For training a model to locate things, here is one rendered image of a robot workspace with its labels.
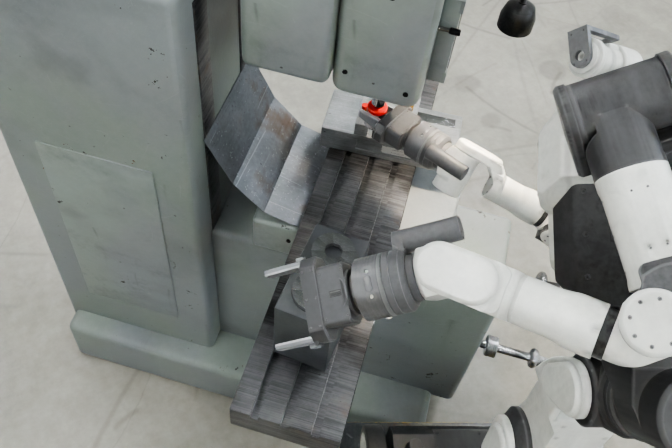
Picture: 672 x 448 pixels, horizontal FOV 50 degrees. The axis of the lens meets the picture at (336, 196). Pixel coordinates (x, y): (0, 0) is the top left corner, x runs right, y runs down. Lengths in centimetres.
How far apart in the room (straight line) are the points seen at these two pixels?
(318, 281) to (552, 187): 37
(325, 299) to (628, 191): 41
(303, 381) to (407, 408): 88
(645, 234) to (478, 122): 257
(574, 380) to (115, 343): 168
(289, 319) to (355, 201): 50
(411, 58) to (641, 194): 63
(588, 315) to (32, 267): 233
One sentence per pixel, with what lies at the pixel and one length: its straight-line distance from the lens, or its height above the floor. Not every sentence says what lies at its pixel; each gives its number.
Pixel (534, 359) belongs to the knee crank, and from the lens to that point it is 212.
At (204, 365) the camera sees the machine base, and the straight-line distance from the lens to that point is 240.
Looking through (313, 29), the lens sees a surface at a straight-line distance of 141.
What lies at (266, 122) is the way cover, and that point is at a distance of 191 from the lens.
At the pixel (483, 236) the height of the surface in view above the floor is 77.
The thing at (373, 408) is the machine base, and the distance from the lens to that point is 235.
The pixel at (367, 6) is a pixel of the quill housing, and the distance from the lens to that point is 137.
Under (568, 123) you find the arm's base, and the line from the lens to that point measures 95.
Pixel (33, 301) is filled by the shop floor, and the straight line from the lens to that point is 285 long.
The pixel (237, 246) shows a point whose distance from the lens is 198.
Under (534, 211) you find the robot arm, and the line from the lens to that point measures 162.
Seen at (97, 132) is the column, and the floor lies 114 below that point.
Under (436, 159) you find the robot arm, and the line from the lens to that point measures 155.
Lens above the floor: 236
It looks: 52 degrees down
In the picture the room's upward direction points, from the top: 8 degrees clockwise
